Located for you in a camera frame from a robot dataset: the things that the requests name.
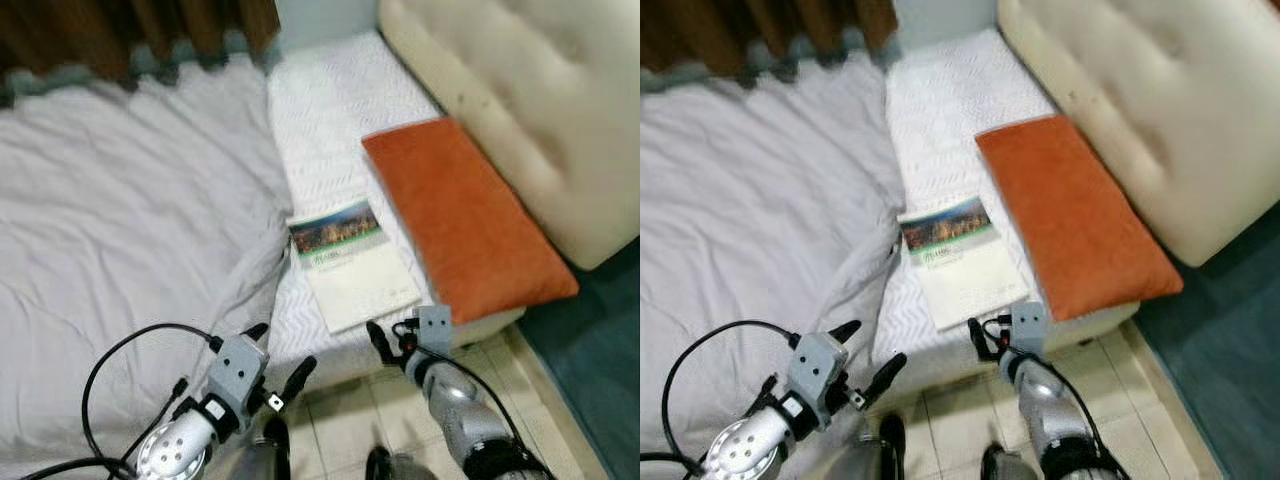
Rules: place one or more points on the white booklet with city photo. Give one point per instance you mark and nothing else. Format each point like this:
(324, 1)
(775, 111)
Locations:
(970, 282)
(360, 285)

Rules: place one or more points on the orange rectangular pillow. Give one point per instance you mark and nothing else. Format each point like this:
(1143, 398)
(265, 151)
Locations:
(465, 220)
(1075, 215)

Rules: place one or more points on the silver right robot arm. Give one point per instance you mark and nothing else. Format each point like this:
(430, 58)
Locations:
(1055, 410)
(465, 410)

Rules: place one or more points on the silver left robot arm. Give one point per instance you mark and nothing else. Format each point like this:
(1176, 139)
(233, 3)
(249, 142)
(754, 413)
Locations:
(745, 455)
(175, 450)

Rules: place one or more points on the robot left leg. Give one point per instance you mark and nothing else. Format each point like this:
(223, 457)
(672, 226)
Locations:
(255, 460)
(870, 455)

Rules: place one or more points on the robot leg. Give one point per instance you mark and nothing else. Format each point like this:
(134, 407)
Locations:
(395, 465)
(870, 455)
(255, 460)
(1005, 462)

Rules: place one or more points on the robot right leg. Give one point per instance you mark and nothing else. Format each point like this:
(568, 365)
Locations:
(395, 465)
(1005, 462)

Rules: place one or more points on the grey crumpled bed sheet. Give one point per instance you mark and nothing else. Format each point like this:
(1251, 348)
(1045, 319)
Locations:
(130, 220)
(760, 220)

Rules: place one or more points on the white quilted mattress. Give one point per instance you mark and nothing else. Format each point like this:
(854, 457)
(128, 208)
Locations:
(940, 110)
(330, 110)

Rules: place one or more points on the cream padded headboard wooden trim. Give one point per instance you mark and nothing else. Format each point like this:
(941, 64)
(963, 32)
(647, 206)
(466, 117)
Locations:
(1160, 100)
(530, 100)

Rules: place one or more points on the brown striped curtain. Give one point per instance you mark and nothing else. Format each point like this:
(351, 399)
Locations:
(740, 30)
(100, 35)

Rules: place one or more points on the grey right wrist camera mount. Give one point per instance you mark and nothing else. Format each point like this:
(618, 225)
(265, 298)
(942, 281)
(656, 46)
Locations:
(434, 328)
(1030, 326)

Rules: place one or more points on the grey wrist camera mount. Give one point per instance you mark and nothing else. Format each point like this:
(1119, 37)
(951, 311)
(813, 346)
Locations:
(818, 368)
(434, 328)
(1030, 326)
(238, 370)

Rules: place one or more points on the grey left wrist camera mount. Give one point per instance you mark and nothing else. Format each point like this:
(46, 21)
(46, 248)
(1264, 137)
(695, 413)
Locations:
(238, 370)
(818, 368)

